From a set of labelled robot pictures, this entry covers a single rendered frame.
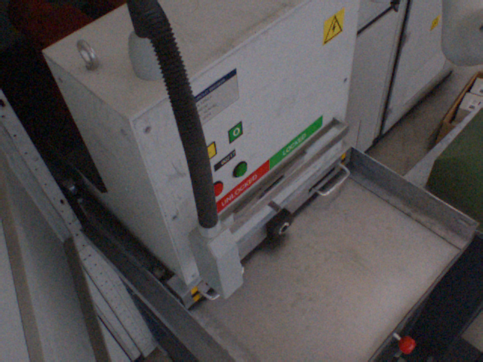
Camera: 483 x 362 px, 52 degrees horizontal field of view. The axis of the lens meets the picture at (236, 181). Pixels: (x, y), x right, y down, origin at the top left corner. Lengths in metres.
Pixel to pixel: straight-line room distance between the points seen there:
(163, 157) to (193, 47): 0.16
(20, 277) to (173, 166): 0.26
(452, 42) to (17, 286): 1.10
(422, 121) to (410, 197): 1.45
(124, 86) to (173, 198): 0.20
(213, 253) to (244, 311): 0.32
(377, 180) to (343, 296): 0.32
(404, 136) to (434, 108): 0.26
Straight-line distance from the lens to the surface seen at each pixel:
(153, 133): 0.69
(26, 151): 1.05
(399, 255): 1.16
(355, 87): 1.92
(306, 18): 0.83
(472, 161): 1.28
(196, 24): 0.78
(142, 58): 0.68
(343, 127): 1.06
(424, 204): 1.21
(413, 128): 2.60
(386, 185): 1.24
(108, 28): 0.82
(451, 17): 1.39
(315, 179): 1.15
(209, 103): 0.73
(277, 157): 0.98
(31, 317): 0.71
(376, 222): 1.19
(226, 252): 0.79
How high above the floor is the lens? 1.83
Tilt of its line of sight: 52 degrees down
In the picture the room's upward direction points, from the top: 7 degrees counter-clockwise
